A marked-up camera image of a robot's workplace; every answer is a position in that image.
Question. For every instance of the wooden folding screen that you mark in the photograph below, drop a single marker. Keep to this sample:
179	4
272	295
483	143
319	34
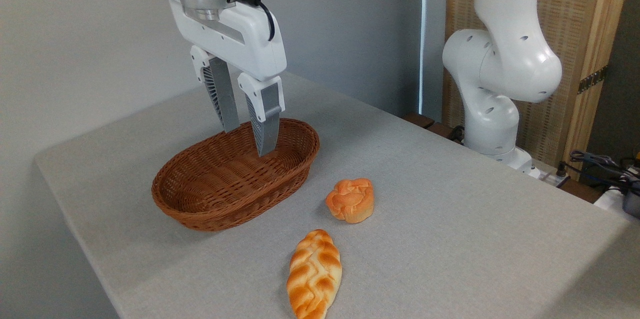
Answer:
580	14

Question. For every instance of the long braided bread loaf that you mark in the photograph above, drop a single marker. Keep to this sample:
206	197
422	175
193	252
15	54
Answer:
315	276

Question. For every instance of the brass screen hinge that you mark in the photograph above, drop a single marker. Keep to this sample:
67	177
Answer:
592	79

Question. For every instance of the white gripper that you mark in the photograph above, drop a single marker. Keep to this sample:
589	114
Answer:
252	39

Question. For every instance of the round orange knotted bread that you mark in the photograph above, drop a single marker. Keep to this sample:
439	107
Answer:
351	201

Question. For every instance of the brown oval wicker basket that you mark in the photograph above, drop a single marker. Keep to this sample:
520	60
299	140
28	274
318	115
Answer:
220	189

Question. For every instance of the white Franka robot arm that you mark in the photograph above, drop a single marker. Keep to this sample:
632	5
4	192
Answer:
505	59

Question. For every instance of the grey metal container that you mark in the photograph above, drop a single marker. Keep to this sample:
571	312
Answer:
632	203

